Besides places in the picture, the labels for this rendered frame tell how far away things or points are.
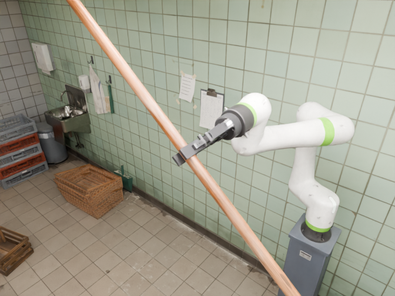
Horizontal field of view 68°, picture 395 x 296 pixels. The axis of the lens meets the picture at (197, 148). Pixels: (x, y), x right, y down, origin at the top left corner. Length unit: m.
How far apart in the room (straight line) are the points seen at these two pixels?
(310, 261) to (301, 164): 0.51
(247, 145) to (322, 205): 0.60
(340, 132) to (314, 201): 0.40
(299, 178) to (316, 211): 0.18
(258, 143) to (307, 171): 0.56
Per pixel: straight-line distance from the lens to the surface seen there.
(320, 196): 1.50
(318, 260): 1.67
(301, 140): 1.15
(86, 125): 3.97
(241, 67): 2.11
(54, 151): 4.62
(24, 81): 4.82
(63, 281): 3.10
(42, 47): 4.21
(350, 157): 2.00
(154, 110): 0.75
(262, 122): 0.98
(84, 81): 3.62
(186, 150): 0.71
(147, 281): 2.89
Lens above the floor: 2.33
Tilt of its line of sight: 30 degrees down
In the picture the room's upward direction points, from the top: straight up
